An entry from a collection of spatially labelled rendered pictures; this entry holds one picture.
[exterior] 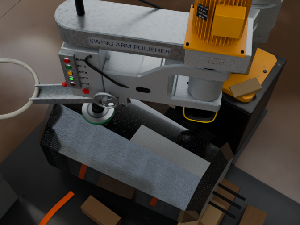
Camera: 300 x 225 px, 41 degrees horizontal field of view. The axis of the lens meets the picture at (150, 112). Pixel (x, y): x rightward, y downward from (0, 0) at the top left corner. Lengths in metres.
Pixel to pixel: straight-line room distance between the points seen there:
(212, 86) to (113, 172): 0.94
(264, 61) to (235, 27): 1.46
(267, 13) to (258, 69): 0.68
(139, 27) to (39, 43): 2.46
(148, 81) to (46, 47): 2.24
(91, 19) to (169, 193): 1.19
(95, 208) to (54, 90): 0.97
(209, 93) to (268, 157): 1.53
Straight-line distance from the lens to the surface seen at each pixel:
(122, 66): 2.20
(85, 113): 2.70
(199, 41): 1.90
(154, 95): 2.27
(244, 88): 2.92
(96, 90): 2.33
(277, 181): 3.54
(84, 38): 2.01
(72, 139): 2.79
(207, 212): 3.09
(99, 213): 3.15
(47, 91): 2.77
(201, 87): 2.17
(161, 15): 2.03
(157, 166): 2.57
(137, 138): 2.60
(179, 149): 2.57
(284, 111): 3.90
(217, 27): 1.72
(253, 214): 3.27
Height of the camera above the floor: 3.10
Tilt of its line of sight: 57 degrees down
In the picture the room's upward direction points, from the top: 1 degrees clockwise
